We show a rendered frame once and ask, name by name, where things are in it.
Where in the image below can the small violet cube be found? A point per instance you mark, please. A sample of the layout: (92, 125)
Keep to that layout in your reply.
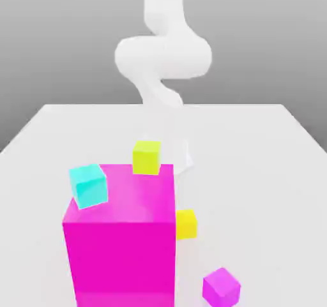
(221, 287)

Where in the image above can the small lime cube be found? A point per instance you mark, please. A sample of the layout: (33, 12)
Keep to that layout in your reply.
(146, 159)

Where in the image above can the small cyan cube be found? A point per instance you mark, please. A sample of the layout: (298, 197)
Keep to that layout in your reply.
(89, 187)

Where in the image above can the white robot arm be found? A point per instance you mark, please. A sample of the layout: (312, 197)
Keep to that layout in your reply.
(163, 56)

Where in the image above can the large magenta box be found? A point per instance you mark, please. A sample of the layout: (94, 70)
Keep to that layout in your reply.
(120, 256)

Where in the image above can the small yellow cube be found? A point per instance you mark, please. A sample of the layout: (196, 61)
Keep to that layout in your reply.
(187, 224)

